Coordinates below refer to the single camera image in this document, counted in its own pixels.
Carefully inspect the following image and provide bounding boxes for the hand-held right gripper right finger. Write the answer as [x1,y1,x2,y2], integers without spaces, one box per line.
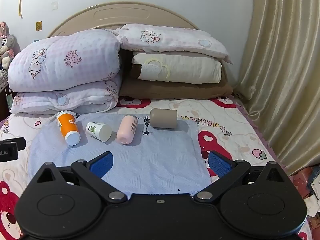
[193,150,286,203]

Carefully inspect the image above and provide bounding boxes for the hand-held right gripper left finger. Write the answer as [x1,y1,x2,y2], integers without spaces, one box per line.
[36,151,128,204]

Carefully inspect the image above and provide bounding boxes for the white cup with green print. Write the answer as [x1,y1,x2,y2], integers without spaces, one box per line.
[86,121,112,142]

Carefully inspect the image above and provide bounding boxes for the pink bottle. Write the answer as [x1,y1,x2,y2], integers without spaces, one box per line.
[116,115,138,145]

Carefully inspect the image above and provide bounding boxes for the orange and white cup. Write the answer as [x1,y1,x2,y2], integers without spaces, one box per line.
[55,110,81,146]

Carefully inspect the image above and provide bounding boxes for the taupe cup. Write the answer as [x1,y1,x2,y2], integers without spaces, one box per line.
[150,108,178,130]

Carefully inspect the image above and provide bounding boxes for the light blue cloth mat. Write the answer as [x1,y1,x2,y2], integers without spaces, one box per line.
[27,112,212,197]

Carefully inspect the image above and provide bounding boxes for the brown pillow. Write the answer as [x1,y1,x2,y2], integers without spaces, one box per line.
[119,76,234,100]

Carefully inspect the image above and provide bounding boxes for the dark blue cloth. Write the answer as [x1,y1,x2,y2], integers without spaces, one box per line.
[306,166,320,193]

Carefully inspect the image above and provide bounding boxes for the folded white blanket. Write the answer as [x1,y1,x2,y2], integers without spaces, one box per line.
[131,51,223,84]

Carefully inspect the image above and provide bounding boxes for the white paper scraps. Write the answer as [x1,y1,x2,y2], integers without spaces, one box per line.
[304,192,320,218]

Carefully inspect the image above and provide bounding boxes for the folded pink checked quilt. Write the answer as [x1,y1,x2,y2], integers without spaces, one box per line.
[7,29,122,114]

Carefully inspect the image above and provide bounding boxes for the grey rabbit plush toy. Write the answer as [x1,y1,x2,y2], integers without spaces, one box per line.
[0,21,17,69]

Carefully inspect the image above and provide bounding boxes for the cream curtain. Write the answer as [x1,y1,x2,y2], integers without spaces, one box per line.
[236,0,320,177]

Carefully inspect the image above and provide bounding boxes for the white bear print pillow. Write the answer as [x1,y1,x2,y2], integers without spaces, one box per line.
[116,24,233,64]

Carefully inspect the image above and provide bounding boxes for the beige bed headboard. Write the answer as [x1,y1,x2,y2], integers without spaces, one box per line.
[46,2,200,39]

